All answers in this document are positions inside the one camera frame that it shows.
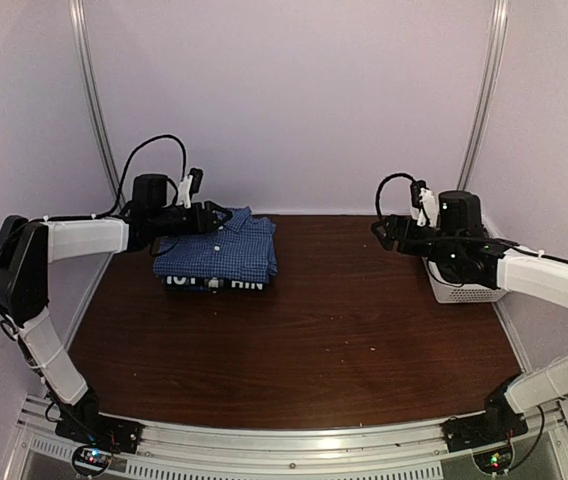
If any left black camera cable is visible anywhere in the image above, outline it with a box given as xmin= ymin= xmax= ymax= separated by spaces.
xmin=43 ymin=133 xmax=190 ymax=224

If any right aluminium frame post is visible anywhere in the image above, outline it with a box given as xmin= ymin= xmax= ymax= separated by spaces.
xmin=457 ymin=0 xmax=510 ymax=190

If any right circuit board with leds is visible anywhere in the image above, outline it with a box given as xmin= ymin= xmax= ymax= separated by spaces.
xmin=473 ymin=447 xmax=514 ymax=476

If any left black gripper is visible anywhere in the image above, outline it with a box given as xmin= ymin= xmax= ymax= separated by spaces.
xmin=151 ymin=201 xmax=232 ymax=237

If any front aluminium rail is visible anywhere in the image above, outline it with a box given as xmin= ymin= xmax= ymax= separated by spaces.
xmin=8 ymin=392 xmax=568 ymax=480

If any black camera cable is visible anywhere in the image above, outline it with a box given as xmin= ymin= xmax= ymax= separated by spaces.
xmin=374 ymin=172 xmax=425 ymax=224
xmin=43 ymin=133 xmax=190 ymax=224

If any right black camera cable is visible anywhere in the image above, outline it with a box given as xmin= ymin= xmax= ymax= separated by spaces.
xmin=374 ymin=172 xmax=425 ymax=224

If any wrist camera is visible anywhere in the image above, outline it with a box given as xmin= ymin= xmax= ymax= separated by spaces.
xmin=410 ymin=180 xmax=439 ymax=227
xmin=176 ymin=168 xmax=204 ymax=209

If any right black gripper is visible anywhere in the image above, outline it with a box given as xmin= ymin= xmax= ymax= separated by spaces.
xmin=372 ymin=214 xmax=463 ymax=266

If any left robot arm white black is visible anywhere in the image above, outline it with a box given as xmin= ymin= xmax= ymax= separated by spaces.
xmin=0 ymin=169 xmax=233 ymax=444

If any circuit board with leds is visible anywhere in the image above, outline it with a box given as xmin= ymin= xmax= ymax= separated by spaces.
xmin=71 ymin=445 xmax=113 ymax=477
xmin=473 ymin=447 xmax=514 ymax=476

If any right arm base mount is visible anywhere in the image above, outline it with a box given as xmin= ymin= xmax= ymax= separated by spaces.
xmin=441 ymin=413 xmax=529 ymax=453

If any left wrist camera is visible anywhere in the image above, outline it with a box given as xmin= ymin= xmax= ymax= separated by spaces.
xmin=176 ymin=168 xmax=204 ymax=209

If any white plastic laundry basket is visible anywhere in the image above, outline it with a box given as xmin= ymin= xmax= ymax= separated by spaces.
xmin=422 ymin=251 xmax=505 ymax=304

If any left aluminium frame post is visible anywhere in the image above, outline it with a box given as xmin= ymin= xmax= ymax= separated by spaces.
xmin=68 ymin=0 xmax=123 ymax=210

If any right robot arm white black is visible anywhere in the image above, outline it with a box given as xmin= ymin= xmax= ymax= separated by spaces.
xmin=371 ymin=188 xmax=568 ymax=442

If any aluminium frame post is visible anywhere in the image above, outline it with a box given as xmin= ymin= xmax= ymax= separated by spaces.
xmin=68 ymin=0 xmax=123 ymax=210
xmin=457 ymin=0 xmax=510 ymax=190

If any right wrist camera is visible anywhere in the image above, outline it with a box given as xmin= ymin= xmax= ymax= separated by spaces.
xmin=410 ymin=180 xmax=439 ymax=227

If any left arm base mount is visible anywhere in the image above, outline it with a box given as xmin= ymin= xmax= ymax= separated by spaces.
xmin=55 ymin=413 xmax=143 ymax=454

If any blue checked long sleeve shirt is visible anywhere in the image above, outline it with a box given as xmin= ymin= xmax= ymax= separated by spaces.
xmin=153 ymin=207 xmax=278 ymax=284

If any left circuit board with leds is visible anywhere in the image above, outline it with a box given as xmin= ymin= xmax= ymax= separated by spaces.
xmin=71 ymin=445 xmax=113 ymax=477

